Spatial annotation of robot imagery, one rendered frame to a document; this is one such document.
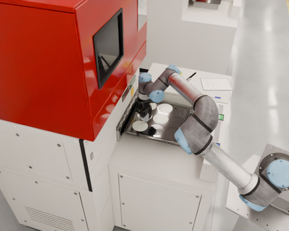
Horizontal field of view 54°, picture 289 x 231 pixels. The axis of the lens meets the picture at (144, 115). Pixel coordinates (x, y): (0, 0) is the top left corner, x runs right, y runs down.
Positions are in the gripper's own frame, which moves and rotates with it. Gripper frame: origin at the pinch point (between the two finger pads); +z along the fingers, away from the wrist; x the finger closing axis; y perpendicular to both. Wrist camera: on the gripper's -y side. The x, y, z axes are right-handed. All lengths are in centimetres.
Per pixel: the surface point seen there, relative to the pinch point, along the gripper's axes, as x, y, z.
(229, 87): 23, -62, -5
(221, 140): 46.1, -14.1, -4.7
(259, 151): 47, -119, 91
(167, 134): 17.5, -0.2, 1.4
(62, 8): 13, 54, -89
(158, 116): 2.3, -8.9, 1.3
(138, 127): 0.5, 7.5, 1.3
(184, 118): 15.8, -19.6, 1.3
